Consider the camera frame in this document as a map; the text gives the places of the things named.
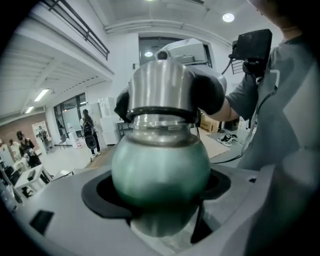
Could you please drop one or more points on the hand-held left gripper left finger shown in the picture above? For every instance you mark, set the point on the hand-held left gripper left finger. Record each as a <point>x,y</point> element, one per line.
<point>100,200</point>

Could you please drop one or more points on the brown cardboard box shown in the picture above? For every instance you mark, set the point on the brown cardboard box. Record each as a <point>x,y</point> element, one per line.
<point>208,123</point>

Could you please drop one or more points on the white cabinet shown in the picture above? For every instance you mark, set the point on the white cabinet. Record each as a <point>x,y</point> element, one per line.
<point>108,125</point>

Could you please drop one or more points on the black balcony railing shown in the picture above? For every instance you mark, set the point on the black balcony railing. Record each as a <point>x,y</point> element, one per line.
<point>87,35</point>

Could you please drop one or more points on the black white sneakers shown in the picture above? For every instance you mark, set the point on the black white sneakers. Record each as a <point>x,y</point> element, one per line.
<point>228,140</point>

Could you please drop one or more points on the round ceiling lamp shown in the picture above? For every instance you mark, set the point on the round ceiling lamp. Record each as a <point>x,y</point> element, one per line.
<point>228,17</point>

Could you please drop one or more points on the person's head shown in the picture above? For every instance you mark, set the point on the person's head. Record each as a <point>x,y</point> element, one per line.
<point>287,31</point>

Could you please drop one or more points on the person's grey shirt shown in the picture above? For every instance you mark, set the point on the person's grey shirt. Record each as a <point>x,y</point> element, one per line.
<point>275,112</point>

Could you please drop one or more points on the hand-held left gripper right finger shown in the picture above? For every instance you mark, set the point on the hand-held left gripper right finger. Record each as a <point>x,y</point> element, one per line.
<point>217,187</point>

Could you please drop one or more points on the grey metal shelf unit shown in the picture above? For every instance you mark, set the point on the grey metal shelf unit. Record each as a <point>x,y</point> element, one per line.
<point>125,124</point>

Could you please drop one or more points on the black chair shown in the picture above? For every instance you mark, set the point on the black chair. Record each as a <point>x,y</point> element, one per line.
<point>62,140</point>

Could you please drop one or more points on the white red carton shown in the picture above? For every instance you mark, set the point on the white red carton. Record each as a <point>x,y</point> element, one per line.
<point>75,141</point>

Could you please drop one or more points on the black round bag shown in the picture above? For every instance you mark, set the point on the black round bag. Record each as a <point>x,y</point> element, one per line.
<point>90,143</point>

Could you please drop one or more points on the small black case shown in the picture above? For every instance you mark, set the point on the small black case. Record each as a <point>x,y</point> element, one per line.
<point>31,175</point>

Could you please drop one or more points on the roll-up banner stand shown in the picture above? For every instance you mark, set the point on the roll-up banner stand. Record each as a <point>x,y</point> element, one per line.
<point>41,135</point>

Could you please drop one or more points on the green steel flask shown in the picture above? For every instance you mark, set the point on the green steel flask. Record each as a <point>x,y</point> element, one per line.
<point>160,170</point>

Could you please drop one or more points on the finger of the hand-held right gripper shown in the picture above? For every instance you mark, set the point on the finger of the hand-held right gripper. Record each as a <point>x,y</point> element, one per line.
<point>122,105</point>
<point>210,92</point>

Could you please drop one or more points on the large beige floor mat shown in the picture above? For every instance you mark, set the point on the large beige floor mat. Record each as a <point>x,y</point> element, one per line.
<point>215,147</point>

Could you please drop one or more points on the person's right forearm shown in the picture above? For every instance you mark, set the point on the person's right forearm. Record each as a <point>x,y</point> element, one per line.
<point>230,112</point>

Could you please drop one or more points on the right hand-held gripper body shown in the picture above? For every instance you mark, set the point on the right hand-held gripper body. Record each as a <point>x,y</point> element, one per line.
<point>185,50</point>

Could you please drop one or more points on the steel flask cap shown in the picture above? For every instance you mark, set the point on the steel flask cap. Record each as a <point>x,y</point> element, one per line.
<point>160,87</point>

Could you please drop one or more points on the long ceiling tube light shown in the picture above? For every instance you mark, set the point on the long ceiling tube light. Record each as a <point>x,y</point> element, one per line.
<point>29,109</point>
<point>41,95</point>

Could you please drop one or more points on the small white table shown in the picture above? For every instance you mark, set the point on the small white table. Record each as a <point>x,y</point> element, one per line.
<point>21,181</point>

